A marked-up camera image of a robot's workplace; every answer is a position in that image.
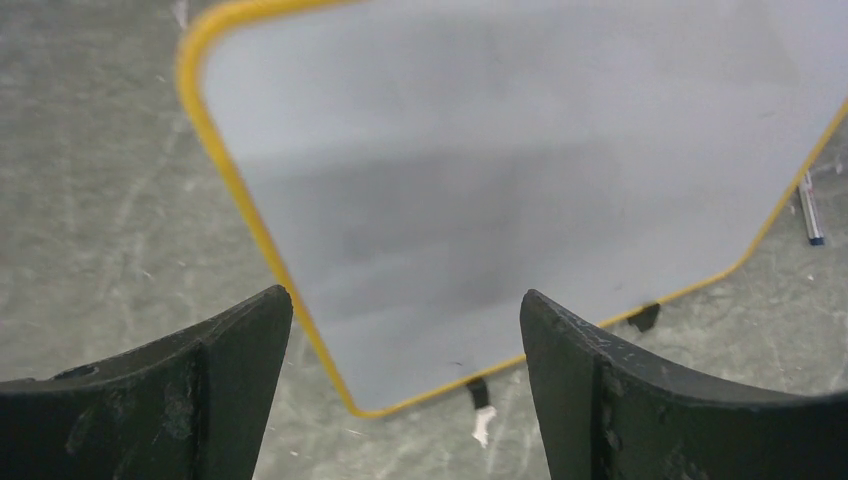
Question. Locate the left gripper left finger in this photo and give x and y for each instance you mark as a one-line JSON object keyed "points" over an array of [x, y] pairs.
{"points": [[191, 405]]}

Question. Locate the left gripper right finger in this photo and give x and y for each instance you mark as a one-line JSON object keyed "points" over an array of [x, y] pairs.
{"points": [[609, 409]]}

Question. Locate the white blue whiteboard marker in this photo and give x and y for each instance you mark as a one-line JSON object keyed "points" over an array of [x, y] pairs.
{"points": [[810, 212]]}

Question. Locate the yellow framed whiteboard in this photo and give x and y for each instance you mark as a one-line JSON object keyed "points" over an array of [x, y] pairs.
{"points": [[410, 169]]}

